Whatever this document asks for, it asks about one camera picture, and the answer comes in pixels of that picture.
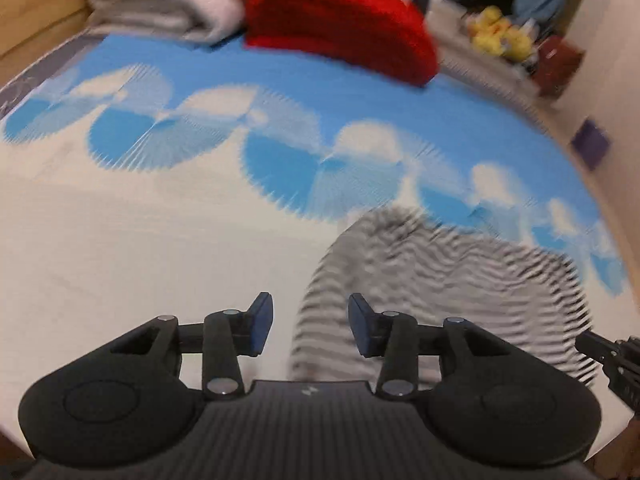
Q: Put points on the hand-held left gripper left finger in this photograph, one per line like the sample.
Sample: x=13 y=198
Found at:
x=261 y=321

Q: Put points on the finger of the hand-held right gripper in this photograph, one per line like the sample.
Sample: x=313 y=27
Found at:
x=607 y=355

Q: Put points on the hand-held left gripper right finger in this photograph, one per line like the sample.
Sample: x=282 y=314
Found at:
x=361 y=326

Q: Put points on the black white striped hooded shirt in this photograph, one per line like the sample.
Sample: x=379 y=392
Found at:
x=450 y=290

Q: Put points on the blue white printed bedsheet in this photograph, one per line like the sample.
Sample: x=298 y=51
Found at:
x=150 y=220

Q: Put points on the purple board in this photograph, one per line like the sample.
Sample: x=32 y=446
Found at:
x=592 y=142

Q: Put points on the red folded blanket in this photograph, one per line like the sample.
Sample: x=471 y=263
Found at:
x=340 y=20

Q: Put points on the yellow duck plush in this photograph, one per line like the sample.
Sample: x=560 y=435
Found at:
x=487 y=30

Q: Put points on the yellow bear plush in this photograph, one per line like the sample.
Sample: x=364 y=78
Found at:
x=517 y=42

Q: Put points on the wooden bed frame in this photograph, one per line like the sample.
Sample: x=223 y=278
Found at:
x=35 y=15

